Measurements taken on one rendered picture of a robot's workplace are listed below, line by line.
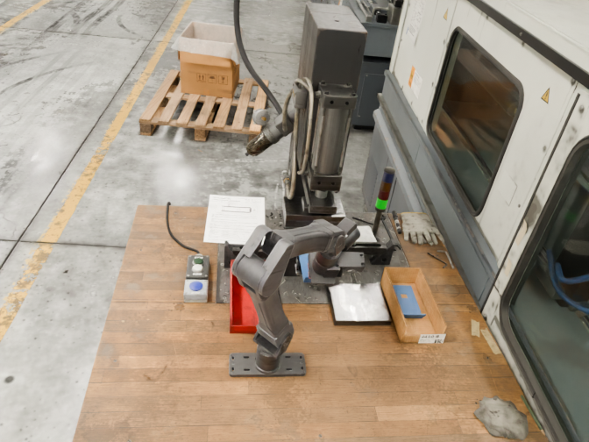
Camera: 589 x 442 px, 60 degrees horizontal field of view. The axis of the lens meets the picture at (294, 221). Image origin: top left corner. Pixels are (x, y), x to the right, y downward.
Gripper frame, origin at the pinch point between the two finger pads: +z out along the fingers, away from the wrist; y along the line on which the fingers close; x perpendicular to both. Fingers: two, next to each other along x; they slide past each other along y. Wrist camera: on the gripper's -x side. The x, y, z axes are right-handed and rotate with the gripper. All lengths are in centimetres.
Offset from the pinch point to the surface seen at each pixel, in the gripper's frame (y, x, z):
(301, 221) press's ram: 16.7, 4.1, -3.7
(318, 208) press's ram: 18.2, 0.1, -9.2
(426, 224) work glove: 34, -49, 25
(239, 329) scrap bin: -13.8, 21.3, 4.5
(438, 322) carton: -11.7, -35.8, 1.4
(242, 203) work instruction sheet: 44, 20, 34
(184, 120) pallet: 222, 62, 202
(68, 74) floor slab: 324, 186, 268
